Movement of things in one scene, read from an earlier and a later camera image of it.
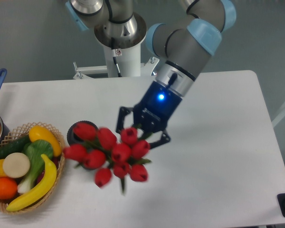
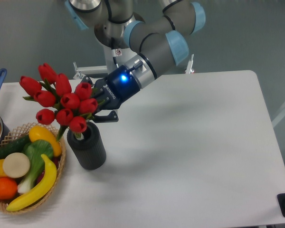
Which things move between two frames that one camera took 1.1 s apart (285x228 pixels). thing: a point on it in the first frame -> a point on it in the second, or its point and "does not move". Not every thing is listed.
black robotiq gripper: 159,104 -> 119,84
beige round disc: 16,165 does not move
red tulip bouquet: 99,148 -> 74,106
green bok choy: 34,149 does not move
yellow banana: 45,186 does not move
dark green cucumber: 15,146 does not move
